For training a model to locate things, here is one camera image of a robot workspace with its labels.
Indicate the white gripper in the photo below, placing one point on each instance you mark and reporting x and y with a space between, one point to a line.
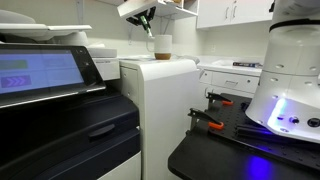
132 7

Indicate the green and white marker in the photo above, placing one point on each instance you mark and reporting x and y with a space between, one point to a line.
146 25

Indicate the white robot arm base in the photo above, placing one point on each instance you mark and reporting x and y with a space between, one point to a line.
287 99

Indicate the white mug with brown base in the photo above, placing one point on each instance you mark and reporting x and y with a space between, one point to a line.
161 48

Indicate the white printer finisher unit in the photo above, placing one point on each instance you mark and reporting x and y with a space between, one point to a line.
164 91

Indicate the far black orange clamp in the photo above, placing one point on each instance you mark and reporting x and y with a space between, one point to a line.
217 97

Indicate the black orange clamp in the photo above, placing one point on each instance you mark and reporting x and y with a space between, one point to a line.
217 97
197 115

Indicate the dark book on counter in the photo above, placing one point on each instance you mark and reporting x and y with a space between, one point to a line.
247 64

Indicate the near black orange clamp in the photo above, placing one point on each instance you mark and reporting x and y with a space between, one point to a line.
197 115

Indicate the white counter drawer cabinet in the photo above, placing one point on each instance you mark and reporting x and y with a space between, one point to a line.
223 77

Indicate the large office printer copier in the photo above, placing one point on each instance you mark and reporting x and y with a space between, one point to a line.
89 136

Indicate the printer touchscreen control panel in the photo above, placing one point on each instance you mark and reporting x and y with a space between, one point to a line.
37 72

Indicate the black perforated mounting board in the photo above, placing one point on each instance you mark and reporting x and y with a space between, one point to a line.
241 131

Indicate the black robot table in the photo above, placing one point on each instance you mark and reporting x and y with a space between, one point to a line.
201 156

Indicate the white upper wall cabinet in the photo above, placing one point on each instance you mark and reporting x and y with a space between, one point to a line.
213 13

